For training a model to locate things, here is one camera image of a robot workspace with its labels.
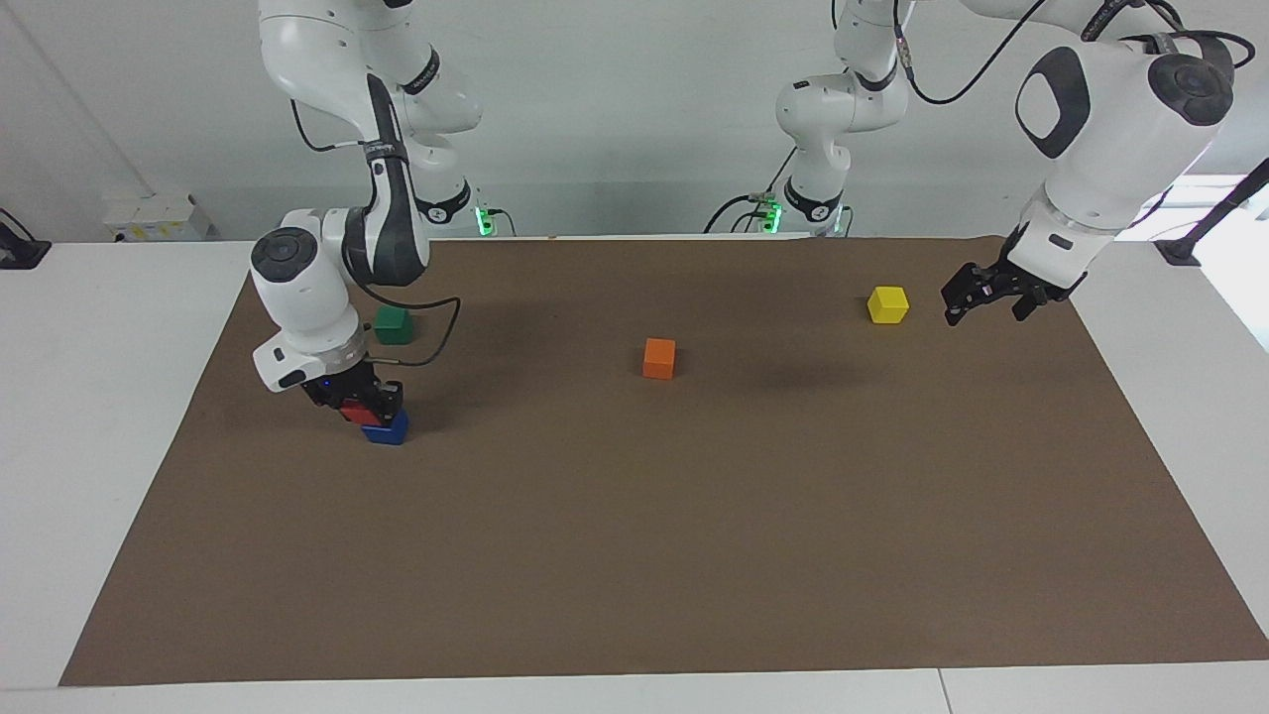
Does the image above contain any yellow wooden block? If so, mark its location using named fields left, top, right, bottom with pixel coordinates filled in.
left=866, top=285, right=911, bottom=326

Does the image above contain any white cardboard box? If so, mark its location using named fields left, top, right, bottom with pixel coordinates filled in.
left=103, top=192, right=216, bottom=243

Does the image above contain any brown table mat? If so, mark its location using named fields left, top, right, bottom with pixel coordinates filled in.
left=58, top=234, right=1269, bottom=688

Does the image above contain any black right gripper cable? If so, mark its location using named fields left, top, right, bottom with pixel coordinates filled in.
left=347, top=282, right=463, bottom=370

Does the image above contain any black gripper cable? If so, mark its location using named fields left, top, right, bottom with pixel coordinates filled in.
left=347, top=282, right=463, bottom=370
left=891, top=0, right=1256, bottom=106

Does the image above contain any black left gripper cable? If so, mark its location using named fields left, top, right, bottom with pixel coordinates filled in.
left=891, top=0, right=1256, bottom=106

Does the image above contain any black base power cable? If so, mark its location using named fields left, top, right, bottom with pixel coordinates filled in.
left=703, top=147, right=797, bottom=235

